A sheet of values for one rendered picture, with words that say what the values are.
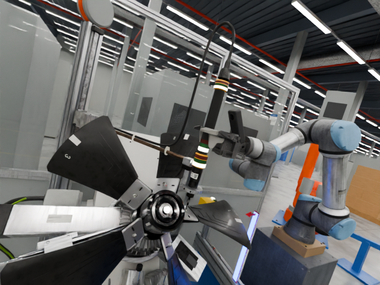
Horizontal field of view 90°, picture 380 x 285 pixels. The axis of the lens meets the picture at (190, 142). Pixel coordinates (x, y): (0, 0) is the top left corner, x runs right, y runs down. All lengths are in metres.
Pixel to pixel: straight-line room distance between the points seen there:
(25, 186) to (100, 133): 0.81
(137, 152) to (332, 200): 0.90
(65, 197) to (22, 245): 0.83
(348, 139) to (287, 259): 0.63
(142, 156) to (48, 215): 0.42
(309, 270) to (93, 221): 0.93
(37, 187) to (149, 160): 0.68
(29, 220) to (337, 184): 1.10
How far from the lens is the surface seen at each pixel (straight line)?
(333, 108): 4.51
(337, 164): 1.00
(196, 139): 0.80
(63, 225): 0.70
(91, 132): 0.64
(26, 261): 0.53
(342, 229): 1.11
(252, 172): 0.76
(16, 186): 1.38
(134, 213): 0.67
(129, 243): 0.63
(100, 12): 1.14
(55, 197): 0.75
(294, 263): 1.16
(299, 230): 1.22
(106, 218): 0.71
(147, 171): 0.91
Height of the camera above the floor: 1.49
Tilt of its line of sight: 6 degrees down
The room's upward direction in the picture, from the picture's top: 15 degrees clockwise
